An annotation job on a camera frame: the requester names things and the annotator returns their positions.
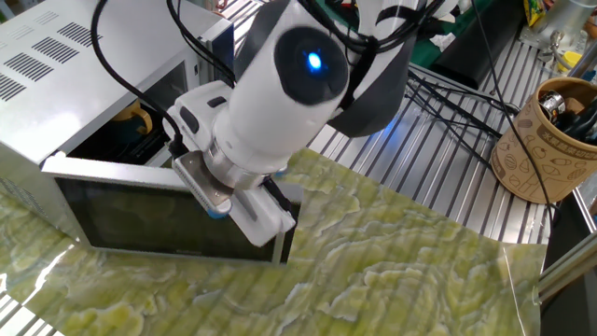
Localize silver microwave oven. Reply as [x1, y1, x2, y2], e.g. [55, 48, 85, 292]
[0, 0, 235, 248]

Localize short black connector cable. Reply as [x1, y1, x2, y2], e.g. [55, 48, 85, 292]
[261, 175, 294, 214]

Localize black glass microwave door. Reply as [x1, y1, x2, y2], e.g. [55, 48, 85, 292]
[40, 152, 303, 268]

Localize black camera cable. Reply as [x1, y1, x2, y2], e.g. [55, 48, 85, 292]
[90, 0, 188, 159]

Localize green marble pattern mat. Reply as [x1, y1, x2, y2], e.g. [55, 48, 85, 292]
[0, 147, 549, 336]

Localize yellow snack packet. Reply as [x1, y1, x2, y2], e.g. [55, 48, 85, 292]
[522, 0, 548, 28]

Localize brown cardboard bucket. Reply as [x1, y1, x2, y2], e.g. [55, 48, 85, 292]
[489, 77, 597, 205]

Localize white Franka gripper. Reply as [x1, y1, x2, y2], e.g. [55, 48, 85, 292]
[162, 79, 298, 248]

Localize teal mug with yellow handle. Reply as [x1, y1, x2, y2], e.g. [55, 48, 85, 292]
[110, 98, 154, 136]

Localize grey metal stand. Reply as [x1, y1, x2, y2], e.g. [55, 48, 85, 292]
[520, 0, 597, 50]

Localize long thin black cable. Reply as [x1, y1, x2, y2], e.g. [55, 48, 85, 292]
[469, 0, 556, 234]

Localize aluminium frame bar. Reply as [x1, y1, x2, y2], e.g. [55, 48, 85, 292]
[538, 231, 597, 302]

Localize white paper scrap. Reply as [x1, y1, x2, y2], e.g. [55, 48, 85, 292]
[428, 32, 458, 52]

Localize small yellow object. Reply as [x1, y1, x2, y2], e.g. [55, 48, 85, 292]
[558, 49, 583, 74]

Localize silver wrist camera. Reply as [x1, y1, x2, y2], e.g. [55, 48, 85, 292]
[171, 149, 234, 220]

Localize black tool handles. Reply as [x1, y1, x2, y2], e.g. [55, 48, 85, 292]
[554, 95, 597, 146]

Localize black rectangular case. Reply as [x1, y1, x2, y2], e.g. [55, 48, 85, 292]
[428, 0, 526, 90]

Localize silver tape roll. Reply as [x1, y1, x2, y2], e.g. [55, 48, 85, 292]
[537, 89, 567, 123]

